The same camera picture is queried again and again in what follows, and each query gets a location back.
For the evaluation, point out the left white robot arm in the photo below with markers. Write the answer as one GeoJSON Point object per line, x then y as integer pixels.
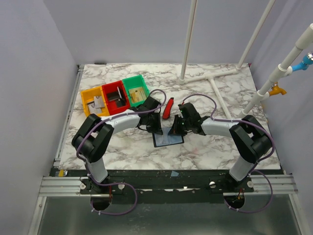
{"type": "Point", "coordinates": [93, 137]}

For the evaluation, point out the black card in red bin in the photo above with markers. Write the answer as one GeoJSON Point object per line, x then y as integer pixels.
{"type": "Point", "coordinates": [113, 96]}

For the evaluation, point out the card in yellow bin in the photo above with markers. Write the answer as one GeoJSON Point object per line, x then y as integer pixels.
{"type": "Point", "coordinates": [93, 109]}

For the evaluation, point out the red black utility knife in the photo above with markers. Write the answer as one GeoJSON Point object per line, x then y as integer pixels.
{"type": "Point", "coordinates": [167, 110]}

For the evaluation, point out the white pvc pipe frame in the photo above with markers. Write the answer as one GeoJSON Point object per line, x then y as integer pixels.
{"type": "Point", "coordinates": [210, 77]}

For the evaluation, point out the red plastic bin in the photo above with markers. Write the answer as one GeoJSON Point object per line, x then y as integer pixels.
{"type": "Point", "coordinates": [117, 106]}

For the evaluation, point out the white vip card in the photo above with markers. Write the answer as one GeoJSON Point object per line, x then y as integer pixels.
{"type": "Point", "coordinates": [99, 102]}

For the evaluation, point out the white pipe with blue fitting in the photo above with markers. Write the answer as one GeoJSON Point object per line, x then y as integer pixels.
{"type": "Point", "coordinates": [284, 69]}

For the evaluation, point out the yellow plastic bin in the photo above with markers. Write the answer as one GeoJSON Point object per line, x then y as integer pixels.
{"type": "Point", "coordinates": [87, 97]}

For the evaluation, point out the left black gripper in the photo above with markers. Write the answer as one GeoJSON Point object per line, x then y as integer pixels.
{"type": "Point", "coordinates": [157, 129]}

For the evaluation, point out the yellow pipe fitting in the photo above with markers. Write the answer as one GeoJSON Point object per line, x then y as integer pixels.
{"type": "Point", "coordinates": [275, 90]}

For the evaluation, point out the green plastic bin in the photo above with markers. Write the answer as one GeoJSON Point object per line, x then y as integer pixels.
{"type": "Point", "coordinates": [134, 82]}

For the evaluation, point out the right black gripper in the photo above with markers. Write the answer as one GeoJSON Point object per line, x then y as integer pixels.
{"type": "Point", "coordinates": [182, 124]}

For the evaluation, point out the black metal base rail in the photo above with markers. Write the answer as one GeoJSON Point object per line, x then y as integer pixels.
{"type": "Point", "coordinates": [161, 186]}

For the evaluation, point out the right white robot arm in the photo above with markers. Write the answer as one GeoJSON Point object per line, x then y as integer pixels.
{"type": "Point", "coordinates": [250, 138]}

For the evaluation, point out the black leather card holder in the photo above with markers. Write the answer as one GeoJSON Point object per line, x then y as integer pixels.
{"type": "Point", "coordinates": [166, 140]}

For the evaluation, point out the beige card in green bin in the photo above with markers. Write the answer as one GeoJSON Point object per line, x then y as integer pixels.
{"type": "Point", "coordinates": [137, 94]}

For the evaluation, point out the aluminium extrusion rail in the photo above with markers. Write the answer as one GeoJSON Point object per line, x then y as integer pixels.
{"type": "Point", "coordinates": [257, 184]}

